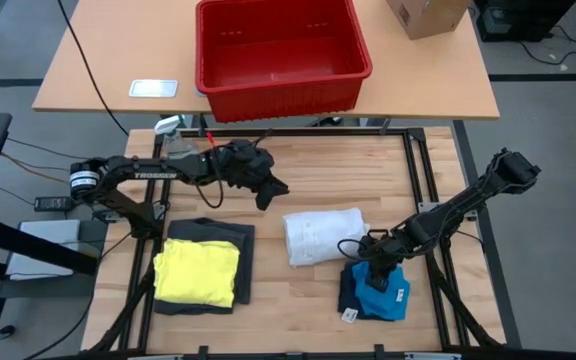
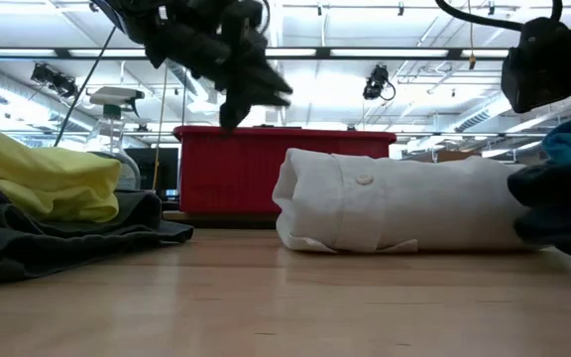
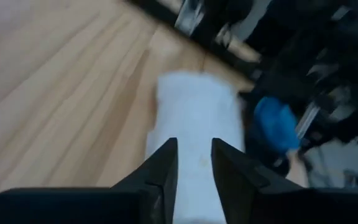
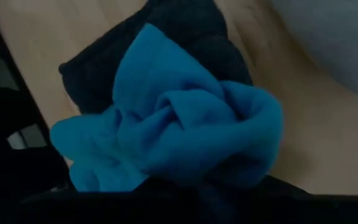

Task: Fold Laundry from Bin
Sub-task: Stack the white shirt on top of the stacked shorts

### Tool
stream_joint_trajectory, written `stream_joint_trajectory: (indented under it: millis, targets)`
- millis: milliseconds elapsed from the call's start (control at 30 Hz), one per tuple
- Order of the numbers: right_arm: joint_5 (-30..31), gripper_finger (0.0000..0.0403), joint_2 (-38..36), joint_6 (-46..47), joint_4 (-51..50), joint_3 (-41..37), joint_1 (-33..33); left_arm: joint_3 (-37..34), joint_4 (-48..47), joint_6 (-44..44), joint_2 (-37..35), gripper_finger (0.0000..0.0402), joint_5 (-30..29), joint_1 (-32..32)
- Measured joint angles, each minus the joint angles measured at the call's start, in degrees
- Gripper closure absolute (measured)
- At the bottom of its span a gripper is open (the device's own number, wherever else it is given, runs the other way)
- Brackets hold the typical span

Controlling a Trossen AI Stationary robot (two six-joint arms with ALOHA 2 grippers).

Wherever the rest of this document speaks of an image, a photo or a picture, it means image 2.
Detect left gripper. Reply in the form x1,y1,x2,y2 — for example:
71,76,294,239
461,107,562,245
144,0,294,134

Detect navy blue garment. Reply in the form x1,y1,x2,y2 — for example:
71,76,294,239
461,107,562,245
507,106,571,265

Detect white garment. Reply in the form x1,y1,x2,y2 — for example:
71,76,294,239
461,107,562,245
272,147,539,255

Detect yellow t-shirt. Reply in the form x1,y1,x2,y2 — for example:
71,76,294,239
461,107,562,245
0,123,122,224

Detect dark grey shorts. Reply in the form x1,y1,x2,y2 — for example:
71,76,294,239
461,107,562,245
0,167,195,285

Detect red plastic laundry bin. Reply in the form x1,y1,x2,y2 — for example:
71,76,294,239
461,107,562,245
172,124,399,215

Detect black background monitor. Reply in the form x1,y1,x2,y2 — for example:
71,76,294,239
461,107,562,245
125,147,181,199

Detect clear spray bottle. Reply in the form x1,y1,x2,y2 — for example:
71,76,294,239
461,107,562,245
82,86,147,192

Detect cardboard box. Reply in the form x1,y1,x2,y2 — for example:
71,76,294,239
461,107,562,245
431,149,483,164

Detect black ceiling fixture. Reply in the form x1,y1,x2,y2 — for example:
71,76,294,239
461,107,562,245
31,62,79,99

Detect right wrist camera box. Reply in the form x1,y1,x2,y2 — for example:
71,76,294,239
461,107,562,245
500,16,571,115

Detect yellow hanging cord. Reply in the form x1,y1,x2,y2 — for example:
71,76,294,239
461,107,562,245
151,62,169,192
465,0,478,71

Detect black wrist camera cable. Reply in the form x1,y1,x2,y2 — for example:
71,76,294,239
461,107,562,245
433,0,564,33

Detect black overhead camera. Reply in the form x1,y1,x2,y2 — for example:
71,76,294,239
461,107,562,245
362,62,397,102

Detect black overhead frame bar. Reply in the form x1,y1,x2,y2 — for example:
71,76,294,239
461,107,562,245
0,46,513,61

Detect long black cable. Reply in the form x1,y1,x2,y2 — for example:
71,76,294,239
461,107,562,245
52,25,118,149

